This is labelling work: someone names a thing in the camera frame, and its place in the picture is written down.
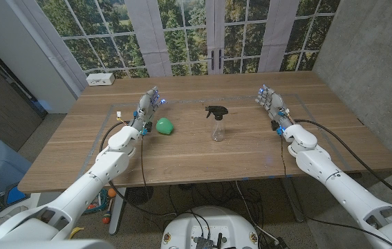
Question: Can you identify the black trigger spray head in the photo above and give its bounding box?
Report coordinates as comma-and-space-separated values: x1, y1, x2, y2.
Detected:
205, 105, 229, 121

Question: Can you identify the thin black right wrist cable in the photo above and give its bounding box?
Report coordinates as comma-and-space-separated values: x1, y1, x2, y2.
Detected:
279, 133, 392, 247

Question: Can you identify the blue and black chair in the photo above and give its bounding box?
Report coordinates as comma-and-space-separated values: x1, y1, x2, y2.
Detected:
0, 183, 30, 222

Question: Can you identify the teal toy basket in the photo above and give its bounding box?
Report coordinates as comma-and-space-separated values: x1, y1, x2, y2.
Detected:
84, 188, 109, 216

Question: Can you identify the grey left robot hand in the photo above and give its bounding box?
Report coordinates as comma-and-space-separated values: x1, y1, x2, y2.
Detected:
129, 86, 167, 135

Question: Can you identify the white robot torso shell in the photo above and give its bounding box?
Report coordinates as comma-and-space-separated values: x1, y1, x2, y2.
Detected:
0, 239, 115, 249

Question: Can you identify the green ball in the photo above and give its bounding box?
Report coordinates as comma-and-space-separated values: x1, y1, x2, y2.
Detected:
156, 117, 175, 136

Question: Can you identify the grey table leg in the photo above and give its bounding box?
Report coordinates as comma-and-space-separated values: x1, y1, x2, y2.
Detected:
281, 178, 306, 223

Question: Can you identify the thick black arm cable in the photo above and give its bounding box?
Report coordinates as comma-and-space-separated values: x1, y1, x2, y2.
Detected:
294, 119, 392, 210
99, 120, 178, 218

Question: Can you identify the white floor cable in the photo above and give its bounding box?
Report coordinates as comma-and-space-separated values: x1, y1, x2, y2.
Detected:
234, 181, 280, 243

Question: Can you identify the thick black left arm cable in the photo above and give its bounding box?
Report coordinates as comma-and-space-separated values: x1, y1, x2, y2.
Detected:
99, 120, 178, 218

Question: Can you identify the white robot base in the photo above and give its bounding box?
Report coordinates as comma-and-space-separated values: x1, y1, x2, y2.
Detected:
160, 205, 261, 249

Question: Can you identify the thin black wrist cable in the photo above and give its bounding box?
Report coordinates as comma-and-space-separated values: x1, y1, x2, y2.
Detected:
139, 133, 150, 201
279, 133, 392, 247

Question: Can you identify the white power strip box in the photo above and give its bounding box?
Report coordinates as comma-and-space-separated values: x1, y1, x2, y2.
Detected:
86, 73, 116, 86

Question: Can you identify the black round fan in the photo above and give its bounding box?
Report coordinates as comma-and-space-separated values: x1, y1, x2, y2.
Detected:
125, 185, 154, 205

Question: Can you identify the white table leg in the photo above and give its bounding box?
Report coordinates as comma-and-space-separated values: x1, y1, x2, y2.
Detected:
108, 187, 127, 236

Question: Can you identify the thin black left wrist cable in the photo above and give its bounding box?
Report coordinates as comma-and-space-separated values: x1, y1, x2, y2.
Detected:
139, 133, 150, 201

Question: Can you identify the colourful toy maraca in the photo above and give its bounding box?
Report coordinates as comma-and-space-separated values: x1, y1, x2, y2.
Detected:
101, 199, 113, 225

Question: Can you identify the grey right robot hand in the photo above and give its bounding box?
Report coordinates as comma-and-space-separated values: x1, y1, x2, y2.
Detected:
254, 84, 295, 132

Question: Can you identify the yellow toy banana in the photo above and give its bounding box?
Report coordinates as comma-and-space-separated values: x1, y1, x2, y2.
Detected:
67, 226, 85, 241

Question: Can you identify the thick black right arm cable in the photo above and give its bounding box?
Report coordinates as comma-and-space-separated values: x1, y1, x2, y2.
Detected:
294, 119, 392, 210

